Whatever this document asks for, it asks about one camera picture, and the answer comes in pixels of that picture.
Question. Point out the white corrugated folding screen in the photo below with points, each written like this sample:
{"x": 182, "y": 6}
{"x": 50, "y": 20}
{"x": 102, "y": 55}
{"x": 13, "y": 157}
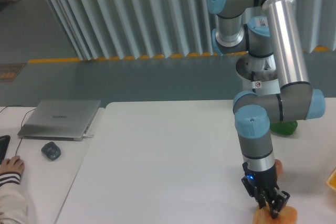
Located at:
{"x": 161, "y": 28}

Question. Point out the dark grey earbuds case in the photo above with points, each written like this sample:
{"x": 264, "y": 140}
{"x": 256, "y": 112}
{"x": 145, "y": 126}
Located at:
{"x": 51, "y": 151}

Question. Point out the brown egg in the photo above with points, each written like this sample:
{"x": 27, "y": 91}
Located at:
{"x": 279, "y": 166}

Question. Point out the green bell pepper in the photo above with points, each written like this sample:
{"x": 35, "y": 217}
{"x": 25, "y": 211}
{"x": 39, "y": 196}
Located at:
{"x": 284, "y": 128}

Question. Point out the cream sleeved forearm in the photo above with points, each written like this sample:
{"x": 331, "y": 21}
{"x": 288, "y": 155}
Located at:
{"x": 13, "y": 201}

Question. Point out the person's hand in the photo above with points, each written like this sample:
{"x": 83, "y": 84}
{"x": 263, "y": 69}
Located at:
{"x": 12, "y": 165}

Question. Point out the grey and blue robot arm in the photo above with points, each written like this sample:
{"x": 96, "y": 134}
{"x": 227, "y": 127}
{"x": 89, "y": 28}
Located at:
{"x": 265, "y": 29}

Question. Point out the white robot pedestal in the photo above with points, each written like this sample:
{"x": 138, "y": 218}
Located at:
{"x": 258, "y": 74}

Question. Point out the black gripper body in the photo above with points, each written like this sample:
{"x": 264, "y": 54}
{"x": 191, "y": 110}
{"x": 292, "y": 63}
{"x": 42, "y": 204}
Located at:
{"x": 257, "y": 183}

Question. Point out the silver closed laptop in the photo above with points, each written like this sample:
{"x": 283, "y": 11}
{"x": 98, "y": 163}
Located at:
{"x": 60, "y": 120}

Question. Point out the white laptop plug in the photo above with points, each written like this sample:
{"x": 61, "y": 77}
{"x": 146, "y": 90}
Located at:
{"x": 85, "y": 136}

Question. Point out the orange triangular bread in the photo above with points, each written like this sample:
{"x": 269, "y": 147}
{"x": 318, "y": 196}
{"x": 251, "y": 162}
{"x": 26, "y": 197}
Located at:
{"x": 287, "y": 216}

